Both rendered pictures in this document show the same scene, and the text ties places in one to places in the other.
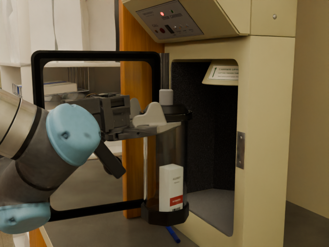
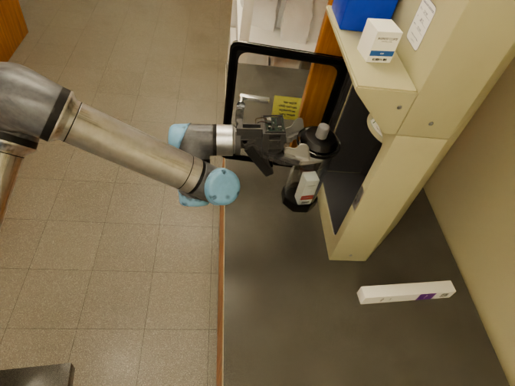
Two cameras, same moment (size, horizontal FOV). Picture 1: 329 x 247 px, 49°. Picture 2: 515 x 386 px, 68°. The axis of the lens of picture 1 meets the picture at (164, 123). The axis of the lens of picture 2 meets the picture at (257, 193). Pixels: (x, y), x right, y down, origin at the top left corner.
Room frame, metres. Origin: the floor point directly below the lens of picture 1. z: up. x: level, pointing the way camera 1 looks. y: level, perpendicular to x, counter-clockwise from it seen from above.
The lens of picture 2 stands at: (0.00, -0.09, 1.86)
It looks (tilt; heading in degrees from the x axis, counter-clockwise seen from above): 48 degrees down; 16
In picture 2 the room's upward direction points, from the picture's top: 12 degrees clockwise
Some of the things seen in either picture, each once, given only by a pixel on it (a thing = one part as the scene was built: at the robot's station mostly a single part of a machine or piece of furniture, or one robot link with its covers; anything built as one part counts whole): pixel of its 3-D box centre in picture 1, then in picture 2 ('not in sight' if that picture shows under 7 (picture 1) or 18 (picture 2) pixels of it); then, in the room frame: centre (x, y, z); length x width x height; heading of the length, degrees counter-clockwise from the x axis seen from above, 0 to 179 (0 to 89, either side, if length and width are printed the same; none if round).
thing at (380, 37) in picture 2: not in sight; (378, 40); (0.73, -0.05, 1.54); 0.05 x 0.05 x 0.06; 36
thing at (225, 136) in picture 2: not in sight; (226, 139); (0.63, 0.20, 1.25); 0.08 x 0.05 x 0.08; 29
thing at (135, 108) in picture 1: (136, 111); (298, 127); (0.75, 0.06, 1.26); 0.09 x 0.03 x 0.06; 143
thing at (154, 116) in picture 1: (156, 117); (303, 152); (0.67, 0.01, 1.26); 0.09 x 0.03 x 0.06; 94
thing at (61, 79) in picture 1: (102, 135); (277, 113); (0.87, 0.15, 1.19); 0.30 x 0.01 x 0.40; 112
